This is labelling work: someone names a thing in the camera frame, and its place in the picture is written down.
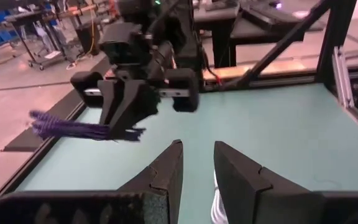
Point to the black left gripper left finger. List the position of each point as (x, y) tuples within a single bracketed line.
[(166, 180)]

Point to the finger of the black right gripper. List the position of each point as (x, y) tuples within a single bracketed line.
[(135, 105), (109, 99)]

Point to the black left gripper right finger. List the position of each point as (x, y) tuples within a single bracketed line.
[(244, 193)]

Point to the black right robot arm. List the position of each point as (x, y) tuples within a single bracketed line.
[(182, 37)]

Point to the black trash bin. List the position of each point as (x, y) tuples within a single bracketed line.
[(87, 39)]

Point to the black wheeled cart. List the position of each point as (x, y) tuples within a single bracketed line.
[(42, 59)]

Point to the black flat case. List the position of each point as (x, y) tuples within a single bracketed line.
[(23, 141)]

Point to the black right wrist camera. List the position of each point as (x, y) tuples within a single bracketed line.
[(123, 43)]

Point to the silver aluminium rail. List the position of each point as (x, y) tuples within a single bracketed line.
[(342, 81)]

